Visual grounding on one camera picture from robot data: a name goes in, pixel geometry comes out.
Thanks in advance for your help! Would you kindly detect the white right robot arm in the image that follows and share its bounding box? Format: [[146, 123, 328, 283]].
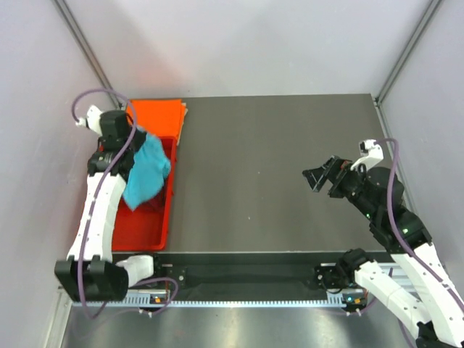
[[302, 138, 463, 347]]

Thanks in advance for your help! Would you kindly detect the folded orange t shirt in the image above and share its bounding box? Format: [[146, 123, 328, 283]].
[[131, 99, 188, 144]]

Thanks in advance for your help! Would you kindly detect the aluminium frame post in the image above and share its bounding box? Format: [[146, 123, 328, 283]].
[[51, 0, 113, 89], [373, 0, 443, 108]]

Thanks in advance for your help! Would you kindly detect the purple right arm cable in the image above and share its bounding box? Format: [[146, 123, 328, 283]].
[[326, 137, 464, 348]]

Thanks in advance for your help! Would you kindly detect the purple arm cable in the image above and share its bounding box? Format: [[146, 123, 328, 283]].
[[326, 137, 464, 348], [71, 88, 179, 320]]

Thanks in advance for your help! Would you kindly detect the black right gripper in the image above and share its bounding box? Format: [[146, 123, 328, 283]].
[[302, 154, 378, 219]]

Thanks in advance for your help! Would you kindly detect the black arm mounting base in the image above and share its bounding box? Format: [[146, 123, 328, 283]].
[[123, 252, 394, 301]]

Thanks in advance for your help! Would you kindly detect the dark red t shirt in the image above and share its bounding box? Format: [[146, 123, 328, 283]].
[[139, 185, 167, 212]]

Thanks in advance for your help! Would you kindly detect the light blue t shirt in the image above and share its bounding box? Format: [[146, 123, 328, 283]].
[[123, 126, 171, 211]]

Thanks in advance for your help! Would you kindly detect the right aluminium frame post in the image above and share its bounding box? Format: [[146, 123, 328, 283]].
[[373, 0, 443, 108]]

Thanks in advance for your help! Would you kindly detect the slotted grey cable duct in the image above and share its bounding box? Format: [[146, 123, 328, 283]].
[[72, 291, 367, 309]]

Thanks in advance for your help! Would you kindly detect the left aluminium frame post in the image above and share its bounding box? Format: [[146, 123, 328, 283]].
[[51, 0, 113, 89]]

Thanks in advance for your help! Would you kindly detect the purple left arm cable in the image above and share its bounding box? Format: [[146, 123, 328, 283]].
[[71, 88, 179, 320]]

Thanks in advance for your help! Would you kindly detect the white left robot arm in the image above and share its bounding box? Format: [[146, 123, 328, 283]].
[[54, 105, 165, 302]]

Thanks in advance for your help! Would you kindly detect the red plastic bin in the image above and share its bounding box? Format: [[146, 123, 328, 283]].
[[112, 137, 177, 252]]

